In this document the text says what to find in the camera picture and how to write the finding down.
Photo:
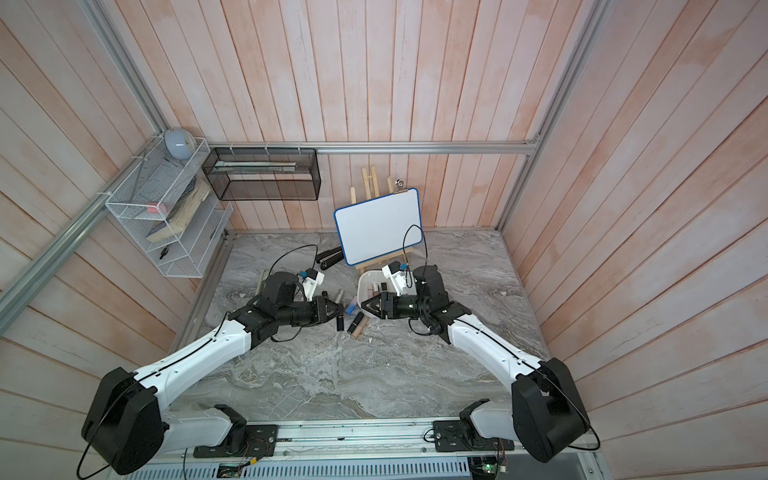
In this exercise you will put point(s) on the white plastic storage box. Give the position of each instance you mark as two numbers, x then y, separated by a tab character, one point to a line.
376	295

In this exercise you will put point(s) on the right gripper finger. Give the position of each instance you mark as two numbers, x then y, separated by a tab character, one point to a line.
373	302
371	311

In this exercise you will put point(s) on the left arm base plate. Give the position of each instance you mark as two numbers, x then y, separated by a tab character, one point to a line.
249	441

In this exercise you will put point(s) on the white wire wall shelf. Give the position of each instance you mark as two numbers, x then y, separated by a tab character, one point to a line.
148	194

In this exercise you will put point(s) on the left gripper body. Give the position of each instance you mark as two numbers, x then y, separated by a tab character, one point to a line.
313	313

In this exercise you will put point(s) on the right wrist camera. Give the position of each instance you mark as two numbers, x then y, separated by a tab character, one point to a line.
398	277

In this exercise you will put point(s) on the beige lipstick tube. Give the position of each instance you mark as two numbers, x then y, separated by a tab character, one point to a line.
360	328

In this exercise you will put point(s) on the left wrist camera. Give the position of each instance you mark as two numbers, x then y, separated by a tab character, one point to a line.
310	280

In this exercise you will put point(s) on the black lipstick gold band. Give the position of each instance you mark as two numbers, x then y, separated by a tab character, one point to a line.
356	322

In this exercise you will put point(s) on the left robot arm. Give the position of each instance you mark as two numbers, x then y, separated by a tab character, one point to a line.
129	421

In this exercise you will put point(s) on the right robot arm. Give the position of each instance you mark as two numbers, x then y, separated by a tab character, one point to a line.
545	412

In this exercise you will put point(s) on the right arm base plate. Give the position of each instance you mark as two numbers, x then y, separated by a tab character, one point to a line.
460	436

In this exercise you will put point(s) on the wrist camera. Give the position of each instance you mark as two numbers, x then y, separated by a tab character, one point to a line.
398	277
310	280

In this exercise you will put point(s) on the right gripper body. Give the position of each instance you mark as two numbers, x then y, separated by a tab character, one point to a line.
403	308

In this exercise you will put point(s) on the black mesh wall basket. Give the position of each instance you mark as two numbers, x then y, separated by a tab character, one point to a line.
263	173

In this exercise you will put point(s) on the black stapler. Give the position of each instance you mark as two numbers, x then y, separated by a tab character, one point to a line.
328	258

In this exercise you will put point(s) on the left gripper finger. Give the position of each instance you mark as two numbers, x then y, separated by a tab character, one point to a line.
334	308
330	320

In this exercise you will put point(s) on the blue framed whiteboard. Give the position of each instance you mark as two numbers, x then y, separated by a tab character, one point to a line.
382	225

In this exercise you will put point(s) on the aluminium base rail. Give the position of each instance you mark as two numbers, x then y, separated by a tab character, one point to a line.
354	441

